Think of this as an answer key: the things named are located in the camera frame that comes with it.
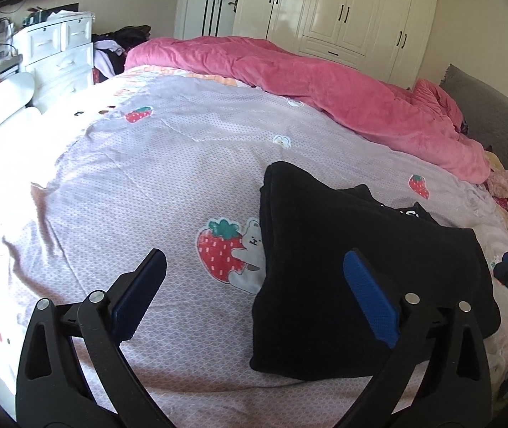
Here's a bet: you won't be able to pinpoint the clear plastic jar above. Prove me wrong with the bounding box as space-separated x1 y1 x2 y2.
0 18 15 61

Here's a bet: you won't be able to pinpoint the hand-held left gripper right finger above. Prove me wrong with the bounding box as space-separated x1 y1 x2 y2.
343 250 493 428

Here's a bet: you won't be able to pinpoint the pile of dark clothes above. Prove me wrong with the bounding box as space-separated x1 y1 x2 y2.
91 24 153 86

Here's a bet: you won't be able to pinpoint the lavender strawberry-print bed sheet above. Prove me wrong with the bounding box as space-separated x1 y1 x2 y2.
0 65 508 428

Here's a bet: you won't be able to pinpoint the white drawer chest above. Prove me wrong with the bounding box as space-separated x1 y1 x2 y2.
13 11 96 101

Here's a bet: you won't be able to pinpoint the black shirt with orange patches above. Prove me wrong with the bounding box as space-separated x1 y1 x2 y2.
249 160 502 382

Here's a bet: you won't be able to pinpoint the white wardrobe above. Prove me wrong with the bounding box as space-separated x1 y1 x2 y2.
231 0 442 91

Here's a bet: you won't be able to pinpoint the pink duvet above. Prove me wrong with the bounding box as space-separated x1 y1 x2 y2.
124 36 492 183

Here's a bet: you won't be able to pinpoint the white papers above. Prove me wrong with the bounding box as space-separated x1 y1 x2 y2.
44 8 96 23

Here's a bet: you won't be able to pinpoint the grey padded headboard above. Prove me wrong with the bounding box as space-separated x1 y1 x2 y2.
441 65 508 174

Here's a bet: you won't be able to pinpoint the white bed footboard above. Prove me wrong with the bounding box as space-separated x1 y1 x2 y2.
0 71 43 158

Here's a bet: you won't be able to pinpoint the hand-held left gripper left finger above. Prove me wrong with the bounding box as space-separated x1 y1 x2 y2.
15 247 168 428

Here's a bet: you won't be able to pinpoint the white door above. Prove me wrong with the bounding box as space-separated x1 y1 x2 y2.
174 0 241 41

